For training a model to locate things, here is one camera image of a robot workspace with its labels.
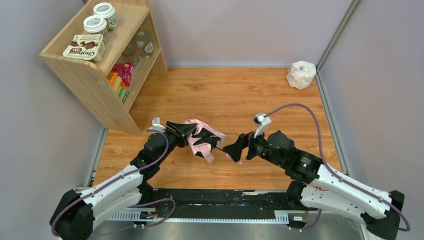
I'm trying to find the pink folding umbrella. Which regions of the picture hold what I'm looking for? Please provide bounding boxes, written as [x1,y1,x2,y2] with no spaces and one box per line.
[184,119,226,164]

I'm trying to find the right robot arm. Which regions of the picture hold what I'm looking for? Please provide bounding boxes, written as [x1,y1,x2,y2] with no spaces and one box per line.
[223,131,405,240]

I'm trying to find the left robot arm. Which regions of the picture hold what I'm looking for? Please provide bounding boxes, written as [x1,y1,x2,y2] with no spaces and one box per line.
[49,121,199,240]

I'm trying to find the pink box on shelf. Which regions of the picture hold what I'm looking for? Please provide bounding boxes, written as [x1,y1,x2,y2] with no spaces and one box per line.
[111,62,134,87]

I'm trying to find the stack of coloured sponges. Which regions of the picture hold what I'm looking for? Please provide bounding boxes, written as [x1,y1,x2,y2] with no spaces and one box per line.
[106,72,129,104]

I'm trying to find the white crumpled plastic bag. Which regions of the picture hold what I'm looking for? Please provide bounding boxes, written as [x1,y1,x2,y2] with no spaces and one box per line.
[286,60,317,90]

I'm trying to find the glass jar on shelf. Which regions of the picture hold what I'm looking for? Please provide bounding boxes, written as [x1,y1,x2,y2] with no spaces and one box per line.
[135,27,154,58]

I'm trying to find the wooden shelf unit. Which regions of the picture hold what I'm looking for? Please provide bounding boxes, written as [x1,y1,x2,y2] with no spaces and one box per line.
[39,0,168,136]

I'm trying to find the Chobani yogurt pack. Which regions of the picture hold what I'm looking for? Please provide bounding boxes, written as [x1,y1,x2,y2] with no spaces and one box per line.
[62,34,106,63]

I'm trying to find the white lidded cup front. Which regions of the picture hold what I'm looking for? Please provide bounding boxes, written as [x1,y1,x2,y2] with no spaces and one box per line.
[83,15,110,44]

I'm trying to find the white lidded cup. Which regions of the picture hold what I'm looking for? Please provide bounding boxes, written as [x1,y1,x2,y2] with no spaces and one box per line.
[93,2,117,32]
[83,15,110,44]

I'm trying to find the white lidded cup rear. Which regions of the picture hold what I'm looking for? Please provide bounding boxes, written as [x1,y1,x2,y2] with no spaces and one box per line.
[93,2,117,32]

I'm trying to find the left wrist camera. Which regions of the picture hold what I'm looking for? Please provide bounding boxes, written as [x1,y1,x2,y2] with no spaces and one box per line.
[147,117,166,133]

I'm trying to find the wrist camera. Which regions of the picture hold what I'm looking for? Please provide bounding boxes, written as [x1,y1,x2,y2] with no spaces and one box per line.
[147,117,166,133]
[253,112,272,138]

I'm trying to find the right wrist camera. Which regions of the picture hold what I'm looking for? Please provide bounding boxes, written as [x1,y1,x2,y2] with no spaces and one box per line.
[253,112,272,138]

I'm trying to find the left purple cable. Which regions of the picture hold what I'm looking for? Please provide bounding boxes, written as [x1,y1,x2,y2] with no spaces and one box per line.
[50,129,176,238]

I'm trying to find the purple cable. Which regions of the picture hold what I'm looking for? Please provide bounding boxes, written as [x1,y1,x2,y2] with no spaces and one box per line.
[264,102,412,232]
[50,129,176,238]

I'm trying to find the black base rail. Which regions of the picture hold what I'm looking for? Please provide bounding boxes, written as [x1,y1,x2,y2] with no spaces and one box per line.
[125,188,321,229]

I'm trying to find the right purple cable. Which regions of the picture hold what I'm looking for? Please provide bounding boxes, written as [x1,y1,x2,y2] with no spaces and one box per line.
[264,102,412,232]

